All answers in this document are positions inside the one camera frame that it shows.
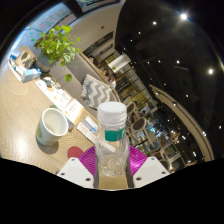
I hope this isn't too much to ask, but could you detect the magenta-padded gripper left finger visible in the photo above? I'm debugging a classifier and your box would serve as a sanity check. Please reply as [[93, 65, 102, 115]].
[[56, 145, 100, 190]]

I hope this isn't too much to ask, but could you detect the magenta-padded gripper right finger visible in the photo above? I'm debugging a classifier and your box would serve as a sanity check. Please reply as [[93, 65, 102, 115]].
[[125, 145, 170, 190]]

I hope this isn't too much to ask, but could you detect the clear plastic bottle white cap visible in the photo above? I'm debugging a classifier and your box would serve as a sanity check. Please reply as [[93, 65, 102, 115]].
[[94, 101, 131, 178]]

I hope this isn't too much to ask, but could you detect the white blue tissue pack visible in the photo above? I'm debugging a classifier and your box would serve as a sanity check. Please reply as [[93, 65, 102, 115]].
[[76, 115, 100, 141]]

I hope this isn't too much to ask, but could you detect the white ceramic mug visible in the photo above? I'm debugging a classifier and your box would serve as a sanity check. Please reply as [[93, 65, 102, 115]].
[[35, 107, 70, 147]]

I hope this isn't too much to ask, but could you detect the group of round-back chairs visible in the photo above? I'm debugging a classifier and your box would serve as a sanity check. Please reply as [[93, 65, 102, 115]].
[[124, 99, 188, 168]]

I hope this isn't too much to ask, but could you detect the printed paper menu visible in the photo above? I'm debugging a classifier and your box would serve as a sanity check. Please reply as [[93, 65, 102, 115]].
[[34, 77, 73, 111]]

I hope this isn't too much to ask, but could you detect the grey white chevron pillow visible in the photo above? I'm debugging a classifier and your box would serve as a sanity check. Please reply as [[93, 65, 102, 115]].
[[80, 73, 116, 110]]

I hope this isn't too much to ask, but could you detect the person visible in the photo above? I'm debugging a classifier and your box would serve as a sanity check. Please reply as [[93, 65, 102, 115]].
[[99, 68, 110, 78], [108, 73, 118, 89]]

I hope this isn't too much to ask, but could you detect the grey curved sofa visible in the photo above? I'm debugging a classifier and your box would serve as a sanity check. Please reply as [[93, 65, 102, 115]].
[[49, 51, 123, 116]]

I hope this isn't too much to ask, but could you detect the light blue tissue box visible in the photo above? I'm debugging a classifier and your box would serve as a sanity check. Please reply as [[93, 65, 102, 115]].
[[21, 68, 43, 83]]

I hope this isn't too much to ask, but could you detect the white round pillar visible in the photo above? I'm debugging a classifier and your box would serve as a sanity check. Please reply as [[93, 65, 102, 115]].
[[107, 53, 132, 74]]

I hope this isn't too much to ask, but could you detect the brown cardboard holder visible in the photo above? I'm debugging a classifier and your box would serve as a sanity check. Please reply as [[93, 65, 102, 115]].
[[16, 49, 36, 69]]

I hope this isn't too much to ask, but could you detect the green potted plant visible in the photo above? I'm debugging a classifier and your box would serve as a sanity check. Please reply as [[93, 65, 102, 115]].
[[33, 24, 83, 83]]

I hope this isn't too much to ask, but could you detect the blue white small pack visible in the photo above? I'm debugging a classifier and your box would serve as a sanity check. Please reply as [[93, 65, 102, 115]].
[[9, 49, 23, 61]]

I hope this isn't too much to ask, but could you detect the dark framed decorated window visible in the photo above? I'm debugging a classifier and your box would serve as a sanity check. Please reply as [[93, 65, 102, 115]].
[[9, 0, 121, 48]]

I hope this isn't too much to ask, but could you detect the group of ceiling spotlights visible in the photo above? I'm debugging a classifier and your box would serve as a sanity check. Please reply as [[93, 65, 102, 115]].
[[133, 11, 224, 134]]

